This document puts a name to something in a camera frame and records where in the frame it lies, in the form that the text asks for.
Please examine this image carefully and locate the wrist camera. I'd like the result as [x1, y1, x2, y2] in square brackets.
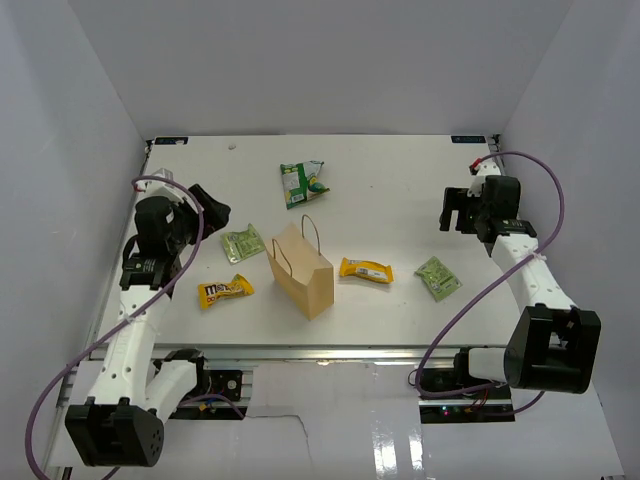
[468, 158, 503, 197]
[133, 168, 185, 203]

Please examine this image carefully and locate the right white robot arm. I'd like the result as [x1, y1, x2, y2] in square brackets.
[440, 175, 601, 399]

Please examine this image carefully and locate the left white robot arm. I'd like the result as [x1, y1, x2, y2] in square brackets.
[65, 176, 231, 467]

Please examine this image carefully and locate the green chips bag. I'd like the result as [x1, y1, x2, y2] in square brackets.
[280, 160, 330, 209]

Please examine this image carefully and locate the blue label right corner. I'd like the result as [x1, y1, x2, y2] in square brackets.
[451, 135, 486, 144]

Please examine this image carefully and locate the yellow m&m's bag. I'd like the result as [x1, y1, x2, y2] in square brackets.
[198, 274, 255, 310]

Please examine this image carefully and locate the brown paper bag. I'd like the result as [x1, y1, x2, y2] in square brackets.
[266, 214, 335, 320]

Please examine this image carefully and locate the green snack packet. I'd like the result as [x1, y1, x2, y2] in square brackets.
[415, 256, 462, 302]
[221, 223, 265, 264]

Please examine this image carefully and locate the blue label corner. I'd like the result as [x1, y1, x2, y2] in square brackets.
[153, 136, 189, 145]
[451, 135, 486, 144]

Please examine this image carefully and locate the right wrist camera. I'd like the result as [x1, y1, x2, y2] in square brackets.
[468, 158, 503, 197]

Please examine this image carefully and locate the yellow snack bar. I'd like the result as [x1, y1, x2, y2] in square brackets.
[339, 258, 394, 285]

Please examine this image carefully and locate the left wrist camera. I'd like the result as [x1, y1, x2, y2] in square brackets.
[133, 168, 185, 203]

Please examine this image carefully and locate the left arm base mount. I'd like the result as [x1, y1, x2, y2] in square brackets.
[171, 370, 247, 421]

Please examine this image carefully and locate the blue label left corner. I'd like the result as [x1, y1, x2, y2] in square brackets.
[153, 136, 189, 145]

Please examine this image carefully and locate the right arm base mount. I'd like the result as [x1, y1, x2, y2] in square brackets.
[418, 368, 515, 425]

